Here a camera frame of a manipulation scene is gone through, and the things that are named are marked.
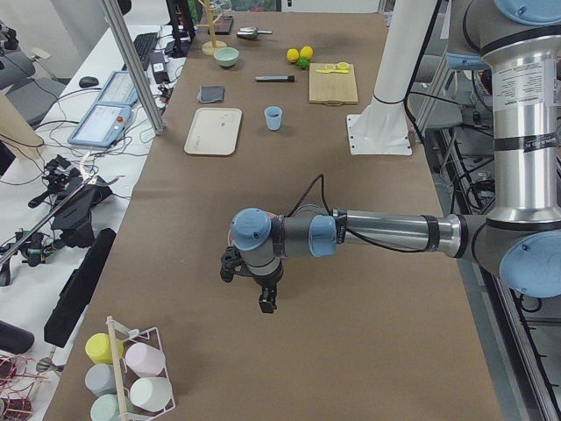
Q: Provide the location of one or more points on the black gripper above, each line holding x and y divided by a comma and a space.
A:
264, 281

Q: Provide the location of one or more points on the light blue plastic cup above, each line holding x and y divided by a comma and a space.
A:
273, 124

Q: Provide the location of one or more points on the steel muddler black tip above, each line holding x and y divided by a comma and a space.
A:
275, 78

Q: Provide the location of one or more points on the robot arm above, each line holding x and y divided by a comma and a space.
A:
508, 223

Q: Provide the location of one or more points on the white cup rack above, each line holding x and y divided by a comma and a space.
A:
129, 375

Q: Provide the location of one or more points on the steel ice scoop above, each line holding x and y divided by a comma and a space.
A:
252, 33

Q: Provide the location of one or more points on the pink bowl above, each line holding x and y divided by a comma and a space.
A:
230, 238

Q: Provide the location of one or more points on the cream rabbit tray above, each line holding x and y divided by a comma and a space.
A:
214, 131

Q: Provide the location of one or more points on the grey folded cloth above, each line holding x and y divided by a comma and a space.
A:
211, 94

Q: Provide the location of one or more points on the wooden cutting board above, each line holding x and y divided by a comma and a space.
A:
332, 89

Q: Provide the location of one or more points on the blue teach pendant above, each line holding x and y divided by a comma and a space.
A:
119, 88
101, 126

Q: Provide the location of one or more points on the green lime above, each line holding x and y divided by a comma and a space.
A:
303, 63

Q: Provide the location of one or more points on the yellow plastic knife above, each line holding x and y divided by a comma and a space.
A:
333, 71

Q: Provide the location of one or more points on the yellow lemon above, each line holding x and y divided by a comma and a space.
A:
306, 52
292, 55

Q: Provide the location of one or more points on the mint green bowl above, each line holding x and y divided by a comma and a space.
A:
226, 57

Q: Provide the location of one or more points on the wooden mug tree stand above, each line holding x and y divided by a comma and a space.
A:
210, 47

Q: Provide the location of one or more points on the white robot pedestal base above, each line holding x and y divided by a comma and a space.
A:
382, 128

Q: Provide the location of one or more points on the aluminium frame post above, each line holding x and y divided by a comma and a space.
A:
130, 57

